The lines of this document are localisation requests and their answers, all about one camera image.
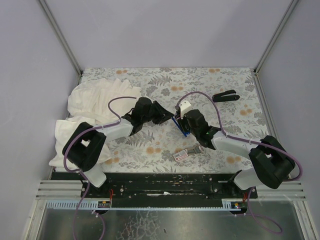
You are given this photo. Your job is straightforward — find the blue stapler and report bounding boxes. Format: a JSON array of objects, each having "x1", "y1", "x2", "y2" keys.
[{"x1": 171, "y1": 114, "x2": 190, "y2": 137}]

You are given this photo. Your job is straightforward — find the metal staple strip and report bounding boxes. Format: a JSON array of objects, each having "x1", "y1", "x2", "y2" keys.
[{"x1": 185, "y1": 145, "x2": 203, "y2": 156}]

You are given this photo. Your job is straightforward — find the red white staple box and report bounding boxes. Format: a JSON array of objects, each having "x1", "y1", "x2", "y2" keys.
[{"x1": 173, "y1": 150, "x2": 189, "y2": 162}]

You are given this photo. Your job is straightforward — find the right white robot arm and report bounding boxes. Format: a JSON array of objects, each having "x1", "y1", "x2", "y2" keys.
[{"x1": 177, "y1": 109, "x2": 296, "y2": 190}]

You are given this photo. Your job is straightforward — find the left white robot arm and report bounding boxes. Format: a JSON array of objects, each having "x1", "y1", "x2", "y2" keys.
[{"x1": 62, "y1": 96, "x2": 174, "y2": 188}]

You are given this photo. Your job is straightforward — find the black stapler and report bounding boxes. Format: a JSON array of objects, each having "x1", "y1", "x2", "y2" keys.
[{"x1": 212, "y1": 89, "x2": 240, "y2": 103}]

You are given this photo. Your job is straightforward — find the floral tablecloth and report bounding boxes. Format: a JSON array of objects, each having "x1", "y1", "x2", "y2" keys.
[{"x1": 80, "y1": 67, "x2": 268, "y2": 173}]

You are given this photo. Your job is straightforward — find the white cloth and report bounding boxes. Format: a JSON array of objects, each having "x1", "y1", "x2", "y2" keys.
[{"x1": 49, "y1": 78, "x2": 142, "y2": 168}]

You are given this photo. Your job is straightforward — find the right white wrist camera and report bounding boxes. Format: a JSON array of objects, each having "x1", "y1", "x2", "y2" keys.
[{"x1": 175, "y1": 100, "x2": 192, "y2": 119}]

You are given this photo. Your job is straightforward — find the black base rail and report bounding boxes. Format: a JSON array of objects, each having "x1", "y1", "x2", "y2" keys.
[{"x1": 49, "y1": 171, "x2": 258, "y2": 208}]

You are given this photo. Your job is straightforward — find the right aluminium frame post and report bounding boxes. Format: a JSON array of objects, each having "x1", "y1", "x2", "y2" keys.
[{"x1": 253, "y1": 0, "x2": 301, "y2": 75}]

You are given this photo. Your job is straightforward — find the aluminium frame post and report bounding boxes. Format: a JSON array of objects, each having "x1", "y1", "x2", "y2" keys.
[
  {"x1": 253, "y1": 0, "x2": 301, "y2": 75},
  {"x1": 36, "y1": 0, "x2": 83, "y2": 77}
]

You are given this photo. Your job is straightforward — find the left aluminium frame post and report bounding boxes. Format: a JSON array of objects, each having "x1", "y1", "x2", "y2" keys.
[{"x1": 36, "y1": 0, "x2": 83, "y2": 77}]

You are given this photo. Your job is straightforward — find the white slotted cable duct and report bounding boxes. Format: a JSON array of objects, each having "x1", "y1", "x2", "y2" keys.
[{"x1": 46, "y1": 200, "x2": 244, "y2": 212}]

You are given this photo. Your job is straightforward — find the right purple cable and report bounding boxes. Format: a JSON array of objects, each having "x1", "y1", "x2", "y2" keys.
[{"x1": 176, "y1": 91, "x2": 304, "y2": 236}]

